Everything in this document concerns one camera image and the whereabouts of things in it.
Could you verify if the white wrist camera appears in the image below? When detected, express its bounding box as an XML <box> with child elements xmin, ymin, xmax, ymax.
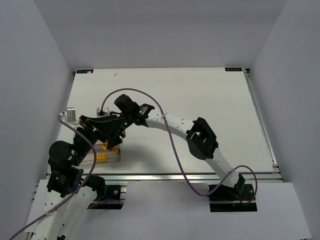
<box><xmin>96</xmin><ymin>107</ymin><xmax>110</xmax><ymax>117</ymax></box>
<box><xmin>57</xmin><ymin>107</ymin><xmax>78</xmax><ymax>126</ymax></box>

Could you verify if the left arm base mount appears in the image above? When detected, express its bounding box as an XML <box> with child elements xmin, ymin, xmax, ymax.
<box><xmin>84</xmin><ymin>174</ymin><xmax>123</xmax><ymax>210</ymax></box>

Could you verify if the orange lego brick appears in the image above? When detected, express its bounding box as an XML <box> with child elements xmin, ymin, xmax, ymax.
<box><xmin>96</xmin><ymin>154</ymin><xmax>108</xmax><ymax>161</ymax></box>

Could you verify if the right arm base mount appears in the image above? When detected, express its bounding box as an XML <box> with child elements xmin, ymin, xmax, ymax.
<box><xmin>208</xmin><ymin>184</ymin><xmax>258</xmax><ymax>213</ymax></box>

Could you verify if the aluminium table front rail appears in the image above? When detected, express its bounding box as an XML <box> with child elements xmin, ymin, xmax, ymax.
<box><xmin>99</xmin><ymin>171</ymin><xmax>283</xmax><ymax>182</ymax></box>

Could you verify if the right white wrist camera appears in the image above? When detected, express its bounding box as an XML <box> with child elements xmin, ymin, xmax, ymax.
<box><xmin>96</xmin><ymin>107</ymin><xmax>110</xmax><ymax>117</ymax></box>

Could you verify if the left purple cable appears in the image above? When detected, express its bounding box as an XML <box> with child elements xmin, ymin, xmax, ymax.
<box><xmin>9</xmin><ymin>113</ymin><xmax>123</xmax><ymax>240</ymax></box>

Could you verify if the blue corner label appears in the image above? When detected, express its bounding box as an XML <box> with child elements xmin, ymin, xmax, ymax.
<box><xmin>224</xmin><ymin>67</ymin><xmax>243</xmax><ymax>72</ymax></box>
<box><xmin>76</xmin><ymin>69</ymin><xmax>94</xmax><ymax>74</ymax></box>

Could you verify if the right blue corner label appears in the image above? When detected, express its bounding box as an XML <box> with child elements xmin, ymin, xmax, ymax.
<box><xmin>224</xmin><ymin>67</ymin><xmax>243</xmax><ymax>72</ymax></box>

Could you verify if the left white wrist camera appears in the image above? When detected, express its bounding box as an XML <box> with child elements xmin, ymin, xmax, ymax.
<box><xmin>57</xmin><ymin>107</ymin><xmax>78</xmax><ymax>126</ymax></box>

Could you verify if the clear container near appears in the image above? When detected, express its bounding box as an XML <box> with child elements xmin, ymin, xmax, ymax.
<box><xmin>80</xmin><ymin>148</ymin><xmax>121</xmax><ymax>166</ymax></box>

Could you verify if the yellow round lego piece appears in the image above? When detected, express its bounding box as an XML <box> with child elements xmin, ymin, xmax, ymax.
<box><xmin>102</xmin><ymin>142</ymin><xmax>119</xmax><ymax>153</ymax></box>

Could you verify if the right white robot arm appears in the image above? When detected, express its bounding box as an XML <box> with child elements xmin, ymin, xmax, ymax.
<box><xmin>79</xmin><ymin>94</ymin><xmax>245</xmax><ymax>201</ymax></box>

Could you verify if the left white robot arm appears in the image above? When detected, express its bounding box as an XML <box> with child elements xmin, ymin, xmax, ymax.
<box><xmin>32</xmin><ymin>116</ymin><xmax>105</xmax><ymax>240</ymax></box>

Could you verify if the left blue corner label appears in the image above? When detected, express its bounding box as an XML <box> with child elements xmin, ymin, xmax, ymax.
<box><xmin>76</xmin><ymin>69</ymin><xmax>94</xmax><ymax>74</ymax></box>

